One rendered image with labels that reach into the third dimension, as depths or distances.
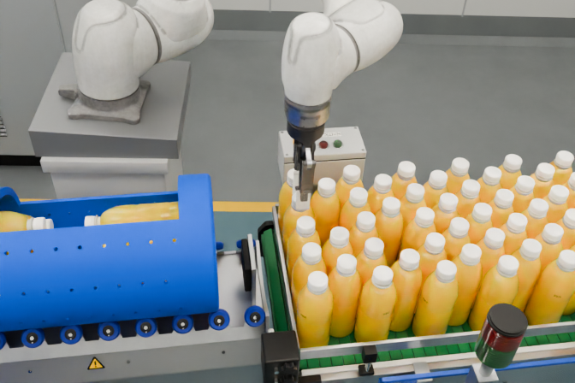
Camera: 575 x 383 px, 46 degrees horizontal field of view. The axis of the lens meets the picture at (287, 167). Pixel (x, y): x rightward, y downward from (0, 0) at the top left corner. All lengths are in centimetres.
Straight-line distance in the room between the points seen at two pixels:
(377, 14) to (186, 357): 81
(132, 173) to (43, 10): 117
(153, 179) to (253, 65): 217
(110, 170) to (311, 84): 73
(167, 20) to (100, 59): 19
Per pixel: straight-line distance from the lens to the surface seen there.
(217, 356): 151
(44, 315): 137
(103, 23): 166
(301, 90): 123
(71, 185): 186
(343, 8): 131
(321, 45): 119
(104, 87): 172
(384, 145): 338
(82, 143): 176
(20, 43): 291
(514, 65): 419
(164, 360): 152
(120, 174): 180
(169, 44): 177
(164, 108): 181
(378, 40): 131
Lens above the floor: 215
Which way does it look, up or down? 42 degrees down
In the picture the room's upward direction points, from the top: 3 degrees clockwise
